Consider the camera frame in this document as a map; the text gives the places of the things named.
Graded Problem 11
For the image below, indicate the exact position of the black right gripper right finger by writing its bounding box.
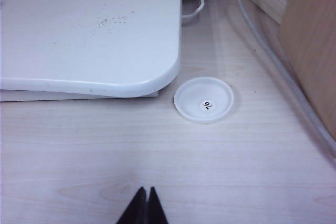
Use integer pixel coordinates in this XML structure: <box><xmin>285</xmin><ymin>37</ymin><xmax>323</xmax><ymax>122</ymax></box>
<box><xmin>148</xmin><ymin>186</ymin><xmax>169</xmax><ymax>224</ymax></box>

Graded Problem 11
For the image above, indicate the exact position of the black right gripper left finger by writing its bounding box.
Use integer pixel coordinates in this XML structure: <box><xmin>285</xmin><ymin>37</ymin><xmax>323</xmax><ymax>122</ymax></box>
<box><xmin>116</xmin><ymin>186</ymin><xmax>148</xmax><ymax>224</ymax></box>

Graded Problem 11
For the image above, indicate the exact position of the white round plastic lid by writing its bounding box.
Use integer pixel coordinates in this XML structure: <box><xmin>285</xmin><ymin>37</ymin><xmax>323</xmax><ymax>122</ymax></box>
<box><xmin>173</xmin><ymin>76</ymin><xmax>235</xmax><ymax>125</ymax></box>

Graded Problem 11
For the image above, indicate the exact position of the white raised desk board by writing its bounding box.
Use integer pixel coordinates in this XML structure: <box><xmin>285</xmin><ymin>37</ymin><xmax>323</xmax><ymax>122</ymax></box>
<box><xmin>0</xmin><ymin>0</ymin><xmax>183</xmax><ymax>103</ymax></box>

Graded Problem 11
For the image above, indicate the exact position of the light brown wooden panel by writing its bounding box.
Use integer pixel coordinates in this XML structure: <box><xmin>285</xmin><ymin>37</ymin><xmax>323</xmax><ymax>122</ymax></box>
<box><xmin>277</xmin><ymin>0</ymin><xmax>336</xmax><ymax>141</ymax></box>

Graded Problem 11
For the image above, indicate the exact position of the thick grey cable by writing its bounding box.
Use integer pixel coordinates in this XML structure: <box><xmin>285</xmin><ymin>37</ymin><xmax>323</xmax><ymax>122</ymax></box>
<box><xmin>234</xmin><ymin>0</ymin><xmax>336</xmax><ymax>157</ymax></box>

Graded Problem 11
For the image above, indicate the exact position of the thin white cable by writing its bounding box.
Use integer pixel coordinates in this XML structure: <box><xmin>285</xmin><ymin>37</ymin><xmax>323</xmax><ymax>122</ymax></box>
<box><xmin>182</xmin><ymin>0</ymin><xmax>206</xmax><ymax>20</ymax></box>

